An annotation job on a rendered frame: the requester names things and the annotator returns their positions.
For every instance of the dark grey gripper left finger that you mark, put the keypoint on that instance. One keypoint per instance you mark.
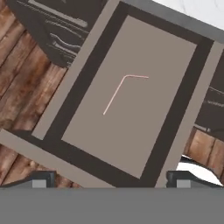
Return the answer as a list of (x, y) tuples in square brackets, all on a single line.
[(40, 178)]

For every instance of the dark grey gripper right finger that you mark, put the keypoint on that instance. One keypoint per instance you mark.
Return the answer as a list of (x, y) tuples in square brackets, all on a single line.
[(181, 178)]

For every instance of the pink bent straw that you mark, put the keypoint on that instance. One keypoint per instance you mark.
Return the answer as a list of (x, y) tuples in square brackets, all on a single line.
[(119, 91)]

